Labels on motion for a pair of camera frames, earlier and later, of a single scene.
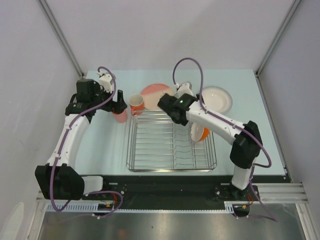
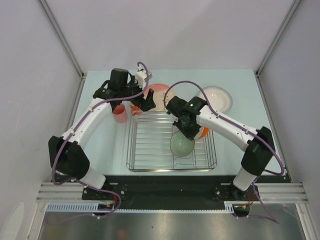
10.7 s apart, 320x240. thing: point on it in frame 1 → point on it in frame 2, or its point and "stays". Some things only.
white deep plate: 217,99 stays
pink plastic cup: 122,117 stays
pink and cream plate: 151,94 stays
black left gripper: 118,107 → 145,105
